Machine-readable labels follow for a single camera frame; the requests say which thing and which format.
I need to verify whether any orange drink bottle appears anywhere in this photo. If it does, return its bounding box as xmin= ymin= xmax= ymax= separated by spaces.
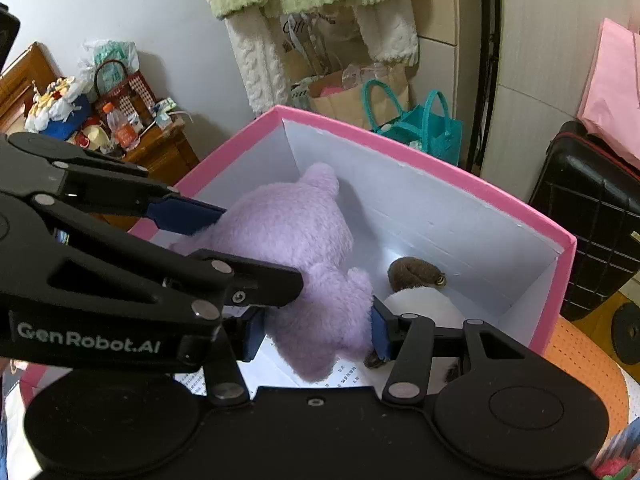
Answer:
xmin=101 ymin=101 xmax=141 ymax=150

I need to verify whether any pink cardboard box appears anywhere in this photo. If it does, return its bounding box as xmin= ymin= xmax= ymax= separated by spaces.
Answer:
xmin=20 ymin=105 xmax=577 ymax=396

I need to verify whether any brown plush toy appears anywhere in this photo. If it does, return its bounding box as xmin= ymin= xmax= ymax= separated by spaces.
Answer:
xmin=388 ymin=257 xmax=447 ymax=292

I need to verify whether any panda plush toy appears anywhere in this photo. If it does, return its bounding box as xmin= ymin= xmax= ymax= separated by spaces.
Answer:
xmin=364 ymin=286 xmax=468 ymax=383

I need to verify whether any purple plush toy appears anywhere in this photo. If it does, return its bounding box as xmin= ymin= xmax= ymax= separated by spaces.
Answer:
xmin=170 ymin=162 xmax=375 ymax=382

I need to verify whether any toy bouquet blue wrapper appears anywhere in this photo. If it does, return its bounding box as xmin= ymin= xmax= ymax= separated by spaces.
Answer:
xmin=25 ymin=76 xmax=93 ymax=141

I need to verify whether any black suitcase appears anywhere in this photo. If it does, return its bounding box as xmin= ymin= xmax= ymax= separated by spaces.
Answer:
xmin=527 ymin=120 xmax=640 ymax=321

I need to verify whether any kraft paper bag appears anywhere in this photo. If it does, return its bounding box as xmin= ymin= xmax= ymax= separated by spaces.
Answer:
xmin=306 ymin=62 xmax=411 ymax=131

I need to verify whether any patchwork blanket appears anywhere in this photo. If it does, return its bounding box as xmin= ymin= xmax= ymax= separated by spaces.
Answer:
xmin=542 ymin=317 xmax=631 ymax=466

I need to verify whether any beige wooden board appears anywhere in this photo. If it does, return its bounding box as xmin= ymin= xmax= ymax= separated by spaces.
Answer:
xmin=407 ymin=0 xmax=483 ymax=171

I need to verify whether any teal tote bag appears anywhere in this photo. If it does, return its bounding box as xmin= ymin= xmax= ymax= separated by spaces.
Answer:
xmin=362 ymin=79 xmax=463 ymax=167

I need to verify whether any woven basket bag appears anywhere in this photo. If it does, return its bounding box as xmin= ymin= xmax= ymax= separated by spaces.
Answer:
xmin=92 ymin=59 xmax=158 ymax=126

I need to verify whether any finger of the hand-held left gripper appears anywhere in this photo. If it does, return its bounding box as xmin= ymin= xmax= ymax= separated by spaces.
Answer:
xmin=50 ymin=237 xmax=304 ymax=323
xmin=30 ymin=152 xmax=227 ymax=237

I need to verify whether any pink tote bag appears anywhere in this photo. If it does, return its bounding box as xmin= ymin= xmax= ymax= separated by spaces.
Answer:
xmin=577 ymin=17 xmax=640 ymax=171

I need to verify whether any green patterned plastic package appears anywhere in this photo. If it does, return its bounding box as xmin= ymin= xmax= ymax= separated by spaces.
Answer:
xmin=77 ymin=39 xmax=140 ymax=83

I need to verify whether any cream ceramic cup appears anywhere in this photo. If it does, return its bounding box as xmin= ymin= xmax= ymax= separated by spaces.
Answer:
xmin=80 ymin=125 xmax=111 ymax=153

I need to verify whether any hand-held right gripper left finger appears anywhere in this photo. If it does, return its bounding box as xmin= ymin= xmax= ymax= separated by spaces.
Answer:
xmin=199 ymin=309 xmax=267 ymax=407

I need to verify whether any printed paper sheet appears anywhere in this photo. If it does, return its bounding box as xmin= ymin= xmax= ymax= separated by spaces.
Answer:
xmin=175 ymin=337 xmax=373 ymax=396

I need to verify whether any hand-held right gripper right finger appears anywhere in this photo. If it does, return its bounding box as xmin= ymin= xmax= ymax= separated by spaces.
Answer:
xmin=370 ymin=296 xmax=546 ymax=403

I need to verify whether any wooden cabinet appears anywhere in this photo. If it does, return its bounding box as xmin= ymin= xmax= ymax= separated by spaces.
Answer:
xmin=0 ymin=42 xmax=201 ymax=233

